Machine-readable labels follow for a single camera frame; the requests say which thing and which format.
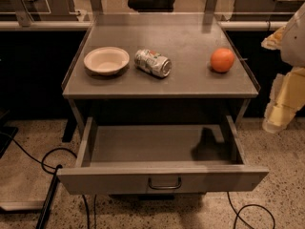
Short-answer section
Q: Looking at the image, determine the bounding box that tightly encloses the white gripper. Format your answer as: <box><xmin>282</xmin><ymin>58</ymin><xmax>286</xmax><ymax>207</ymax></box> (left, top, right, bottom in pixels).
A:
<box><xmin>261</xmin><ymin>3</ymin><xmax>305</xmax><ymax>134</ymax></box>

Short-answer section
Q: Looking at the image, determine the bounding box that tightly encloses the grey top drawer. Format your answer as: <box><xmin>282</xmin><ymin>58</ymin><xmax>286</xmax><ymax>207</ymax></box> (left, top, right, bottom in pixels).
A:
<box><xmin>58</xmin><ymin>116</ymin><xmax>269</xmax><ymax>195</ymax></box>

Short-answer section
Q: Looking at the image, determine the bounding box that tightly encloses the grey drawer cabinet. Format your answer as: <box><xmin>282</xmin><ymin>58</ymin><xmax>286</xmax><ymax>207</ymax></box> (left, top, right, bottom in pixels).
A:
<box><xmin>58</xmin><ymin>13</ymin><xmax>266</xmax><ymax>196</ymax></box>

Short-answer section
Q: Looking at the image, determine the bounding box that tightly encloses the orange fruit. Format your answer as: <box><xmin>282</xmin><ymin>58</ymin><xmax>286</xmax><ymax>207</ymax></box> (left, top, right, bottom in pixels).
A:
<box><xmin>210</xmin><ymin>48</ymin><xmax>234</xmax><ymax>73</ymax></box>

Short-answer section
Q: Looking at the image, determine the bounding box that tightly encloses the crushed silver soda can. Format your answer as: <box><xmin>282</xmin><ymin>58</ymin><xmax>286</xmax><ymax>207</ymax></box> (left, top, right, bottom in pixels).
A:
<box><xmin>134</xmin><ymin>49</ymin><xmax>172</xmax><ymax>78</ymax></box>

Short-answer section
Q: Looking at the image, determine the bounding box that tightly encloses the white paper bowl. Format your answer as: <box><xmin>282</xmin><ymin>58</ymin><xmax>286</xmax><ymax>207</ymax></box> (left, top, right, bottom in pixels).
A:
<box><xmin>84</xmin><ymin>47</ymin><xmax>130</xmax><ymax>76</ymax></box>

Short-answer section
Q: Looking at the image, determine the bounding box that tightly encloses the black floor bar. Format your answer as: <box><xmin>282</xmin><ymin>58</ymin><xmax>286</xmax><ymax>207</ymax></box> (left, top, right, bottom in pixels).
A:
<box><xmin>35</xmin><ymin>165</ymin><xmax>62</xmax><ymax>229</ymax></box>

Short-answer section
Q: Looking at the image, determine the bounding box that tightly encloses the black floor cable right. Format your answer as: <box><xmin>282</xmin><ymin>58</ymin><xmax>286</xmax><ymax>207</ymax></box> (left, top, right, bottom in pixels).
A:
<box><xmin>226</xmin><ymin>192</ymin><xmax>276</xmax><ymax>229</ymax></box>

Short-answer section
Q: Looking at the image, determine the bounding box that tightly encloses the black floor cable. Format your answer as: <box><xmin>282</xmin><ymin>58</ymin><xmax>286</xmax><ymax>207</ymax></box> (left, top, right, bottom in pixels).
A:
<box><xmin>0</xmin><ymin>131</ymin><xmax>97</xmax><ymax>229</ymax></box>
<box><xmin>226</xmin><ymin>192</ymin><xmax>276</xmax><ymax>229</ymax></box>

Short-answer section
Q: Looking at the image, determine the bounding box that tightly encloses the black floor cable left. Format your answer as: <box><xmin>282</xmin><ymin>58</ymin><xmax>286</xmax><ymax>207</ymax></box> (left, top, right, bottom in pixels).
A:
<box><xmin>0</xmin><ymin>131</ymin><xmax>97</xmax><ymax>229</ymax></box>

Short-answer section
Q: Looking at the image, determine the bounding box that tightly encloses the white horizontal rail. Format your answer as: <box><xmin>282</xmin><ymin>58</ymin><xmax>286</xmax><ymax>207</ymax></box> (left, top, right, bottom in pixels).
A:
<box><xmin>0</xmin><ymin>20</ymin><xmax>289</xmax><ymax>32</ymax></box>

